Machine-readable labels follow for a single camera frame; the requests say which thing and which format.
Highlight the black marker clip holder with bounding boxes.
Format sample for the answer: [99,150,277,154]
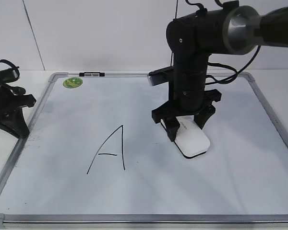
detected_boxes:
[79,71,105,77]

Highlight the white whiteboard eraser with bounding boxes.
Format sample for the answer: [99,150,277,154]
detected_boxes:
[165,116,210,159]

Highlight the round green sticker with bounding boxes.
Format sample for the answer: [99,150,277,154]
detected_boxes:
[63,77,83,89]

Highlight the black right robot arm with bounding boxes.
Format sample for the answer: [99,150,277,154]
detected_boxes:
[148,0,288,141]

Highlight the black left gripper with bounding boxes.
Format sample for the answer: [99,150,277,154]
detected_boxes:
[0,80,36,138]

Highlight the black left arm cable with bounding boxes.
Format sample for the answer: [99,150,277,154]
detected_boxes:
[0,59,21,80]

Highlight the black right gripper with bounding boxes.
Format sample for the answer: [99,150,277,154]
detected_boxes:
[152,89,222,141]

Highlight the white board with grey frame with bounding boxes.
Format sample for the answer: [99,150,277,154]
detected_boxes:
[0,72,288,228]

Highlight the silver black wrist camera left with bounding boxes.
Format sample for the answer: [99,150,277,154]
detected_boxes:
[0,68,20,83]

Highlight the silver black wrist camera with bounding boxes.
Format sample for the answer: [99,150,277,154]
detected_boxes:
[147,66,174,86]
[0,68,20,83]

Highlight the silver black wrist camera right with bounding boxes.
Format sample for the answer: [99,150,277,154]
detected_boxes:
[147,66,174,86]

